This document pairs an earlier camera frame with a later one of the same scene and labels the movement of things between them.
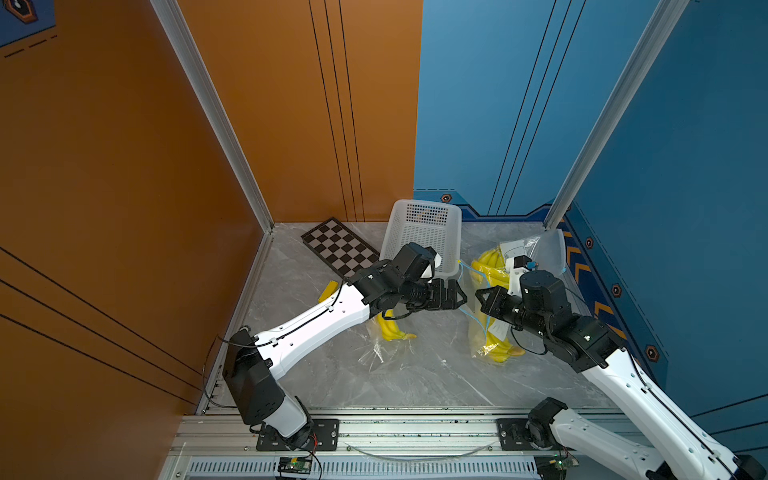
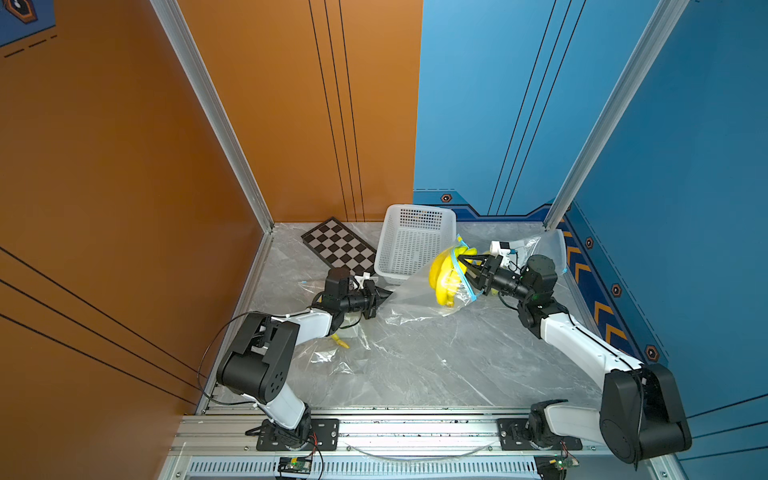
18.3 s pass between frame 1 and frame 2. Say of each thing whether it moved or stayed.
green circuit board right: stayed
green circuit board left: stayed
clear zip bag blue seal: moved
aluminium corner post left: stayed
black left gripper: moved
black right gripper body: moved
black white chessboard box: stayed
